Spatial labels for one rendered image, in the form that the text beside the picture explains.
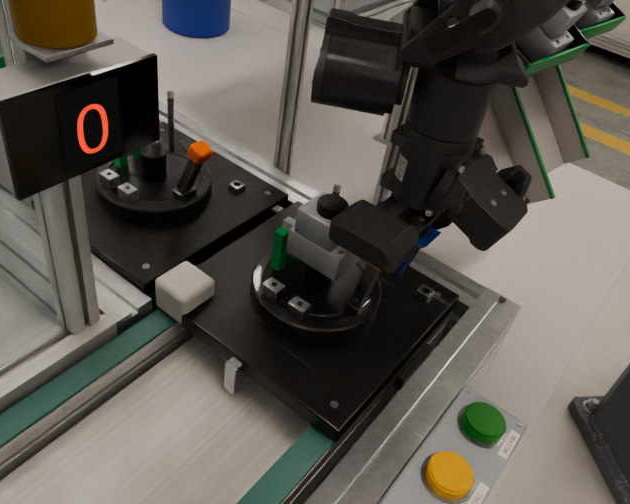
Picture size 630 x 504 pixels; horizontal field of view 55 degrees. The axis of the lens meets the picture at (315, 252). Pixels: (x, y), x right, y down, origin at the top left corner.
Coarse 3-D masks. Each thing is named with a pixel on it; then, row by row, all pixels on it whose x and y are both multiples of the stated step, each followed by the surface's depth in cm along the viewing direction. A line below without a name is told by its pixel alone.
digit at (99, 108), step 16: (112, 80) 41; (64, 96) 39; (80, 96) 40; (96, 96) 41; (112, 96) 42; (64, 112) 39; (80, 112) 40; (96, 112) 41; (112, 112) 42; (64, 128) 40; (80, 128) 41; (96, 128) 42; (112, 128) 43; (64, 144) 40; (80, 144) 42; (96, 144) 43; (112, 144) 44; (64, 160) 41; (80, 160) 42; (96, 160) 43
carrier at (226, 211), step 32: (160, 128) 86; (128, 160) 76; (160, 160) 71; (224, 160) 82; (96, 192) 72; (128, 192) 69; (160, 192) 72; (192, 192) 72; (224, 192) 77; (256, 192) 78; (96, 224) 69; (128, 224) 70; (160, 224) 71; (192, 224) 71; (224, 224) 72; (256, 224) 76; (96, 256) 67; (128, 256) 66; (160, 256) 67; (192, 256) 68
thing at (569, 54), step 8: (576, 32) 68; (576, 40) 68; (584, 40) 68; (520, 48) 65; (568, 48) 69; (576, 48) 66; (584, 48) 67; (520, 56) 61; (552, 56) 63; (560, 56) 64; (568, 56) 66; (576, 56) 69; (528, 64) 60; (536, 64) 61; (544, 64) 63; (552, 64) 65; (528, 72) 62; (536, 72) 64
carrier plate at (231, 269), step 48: (240, 240) 71; (240, 288) 65; (384, 288) 68; (432, 288) 69; (240, 336) 60; (384, 336) 62; (288, 384) 56; (336, 384) 57; (384, 384) 59; (336, 432) 54
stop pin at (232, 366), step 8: (232, 360) 58; (232, 368) 57; (240, 368) 58; (224, 376) 59; (232, 376) 58; (240, 376) 59; (224, 384) 60; (232, 384) 59; (240, 384) 60; (232, 392) 59
